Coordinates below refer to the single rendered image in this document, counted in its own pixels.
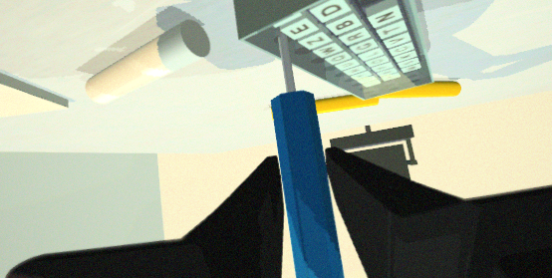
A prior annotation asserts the grey keyboard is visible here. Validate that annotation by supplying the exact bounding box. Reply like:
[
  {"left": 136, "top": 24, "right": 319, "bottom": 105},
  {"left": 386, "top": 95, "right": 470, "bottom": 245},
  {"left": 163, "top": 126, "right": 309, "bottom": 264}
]
[{"left": 232, "top": 0, "right": 434, "bottom": 101}]

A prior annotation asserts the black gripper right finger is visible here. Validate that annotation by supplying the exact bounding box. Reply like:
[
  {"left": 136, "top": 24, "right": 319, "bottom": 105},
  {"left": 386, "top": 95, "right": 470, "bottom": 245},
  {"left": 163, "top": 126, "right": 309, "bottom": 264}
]
[{"left": 325, "top": 146, "right": 552, "bottom": 278}]

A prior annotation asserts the blue stylus with grey tip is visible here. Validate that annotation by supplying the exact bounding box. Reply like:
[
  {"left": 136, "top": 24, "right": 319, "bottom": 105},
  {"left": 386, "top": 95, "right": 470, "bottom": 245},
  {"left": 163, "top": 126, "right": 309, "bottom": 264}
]
[{"left": 271, "top": 34, "right": 345, "bottom": 278}]

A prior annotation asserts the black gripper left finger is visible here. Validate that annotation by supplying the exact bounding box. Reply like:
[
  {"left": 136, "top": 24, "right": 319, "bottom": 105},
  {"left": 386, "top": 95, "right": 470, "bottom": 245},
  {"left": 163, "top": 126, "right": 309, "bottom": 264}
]
[{"left": 5, "top": 155, "right": 284, "bottom": 278}]

